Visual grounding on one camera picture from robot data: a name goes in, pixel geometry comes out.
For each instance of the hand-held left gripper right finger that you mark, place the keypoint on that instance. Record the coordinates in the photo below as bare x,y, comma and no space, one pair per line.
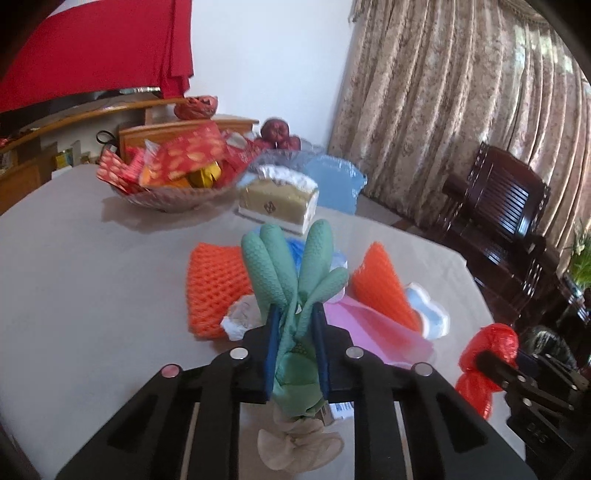
321,350

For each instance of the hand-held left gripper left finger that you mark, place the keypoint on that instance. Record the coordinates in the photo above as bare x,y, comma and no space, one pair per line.
272,350

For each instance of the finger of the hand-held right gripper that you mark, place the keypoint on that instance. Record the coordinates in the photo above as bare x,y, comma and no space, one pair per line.
498,365
533,364

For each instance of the waste bin with black bag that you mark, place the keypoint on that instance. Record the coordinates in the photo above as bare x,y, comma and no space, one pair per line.
549,339

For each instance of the red plastic bag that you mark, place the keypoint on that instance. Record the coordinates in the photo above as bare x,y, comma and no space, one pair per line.
475,392

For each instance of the white tissue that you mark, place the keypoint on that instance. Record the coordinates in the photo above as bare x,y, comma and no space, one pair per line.
240,318

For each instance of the pink plastic sheet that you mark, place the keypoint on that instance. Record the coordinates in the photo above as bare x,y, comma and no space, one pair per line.
369,332

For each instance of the white barcode wrapper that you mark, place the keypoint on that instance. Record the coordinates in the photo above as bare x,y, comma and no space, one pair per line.
341,410

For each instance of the green rubber glove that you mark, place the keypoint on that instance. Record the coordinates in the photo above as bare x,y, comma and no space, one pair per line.
277,277

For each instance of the blue and white face mask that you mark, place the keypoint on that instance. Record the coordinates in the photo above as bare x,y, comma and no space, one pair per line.
429,318

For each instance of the orange foam fruit net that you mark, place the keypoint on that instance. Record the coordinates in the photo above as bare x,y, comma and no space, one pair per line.
378,281
212,286

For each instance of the potted green plant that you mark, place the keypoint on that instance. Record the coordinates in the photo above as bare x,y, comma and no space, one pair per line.
579,249

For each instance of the gold tissue box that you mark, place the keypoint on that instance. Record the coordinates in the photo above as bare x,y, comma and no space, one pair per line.
277,203

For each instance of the glass snack bowl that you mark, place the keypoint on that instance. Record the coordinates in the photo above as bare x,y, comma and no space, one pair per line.
175,198

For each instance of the dark wooden armchair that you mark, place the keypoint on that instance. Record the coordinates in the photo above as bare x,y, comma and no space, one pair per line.
503,184

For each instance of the glass fruit bowl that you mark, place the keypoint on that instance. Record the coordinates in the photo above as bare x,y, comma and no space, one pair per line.
286,159

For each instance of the red apple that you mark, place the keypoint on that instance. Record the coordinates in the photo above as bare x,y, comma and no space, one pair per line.
277,130
292,143

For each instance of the black scissors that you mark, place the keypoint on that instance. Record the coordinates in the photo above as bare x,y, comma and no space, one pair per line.
105,137

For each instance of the patterned beige curtain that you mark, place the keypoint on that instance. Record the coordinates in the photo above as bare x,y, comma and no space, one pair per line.
438,92

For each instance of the red cloth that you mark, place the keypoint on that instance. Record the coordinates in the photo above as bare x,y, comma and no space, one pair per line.
92,46

